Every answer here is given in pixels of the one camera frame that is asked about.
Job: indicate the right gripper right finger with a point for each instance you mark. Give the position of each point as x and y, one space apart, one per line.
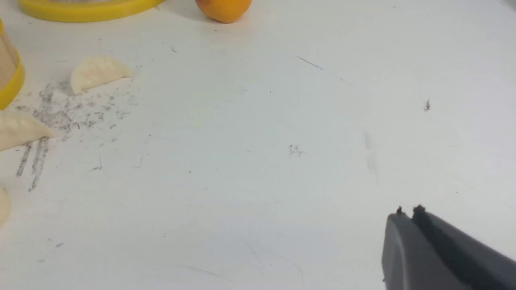
473 263

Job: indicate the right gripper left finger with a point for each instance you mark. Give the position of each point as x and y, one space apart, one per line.
409 262

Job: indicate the white dumpling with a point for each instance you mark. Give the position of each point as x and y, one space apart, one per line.
95 71
18 128
5 206

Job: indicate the yellow woven steamer lid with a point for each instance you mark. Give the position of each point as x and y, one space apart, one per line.
84 12

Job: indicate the yellow bamboo steamer tray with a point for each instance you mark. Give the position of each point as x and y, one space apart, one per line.
12 72

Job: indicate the orange toy pear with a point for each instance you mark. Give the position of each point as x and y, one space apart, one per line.
224 11

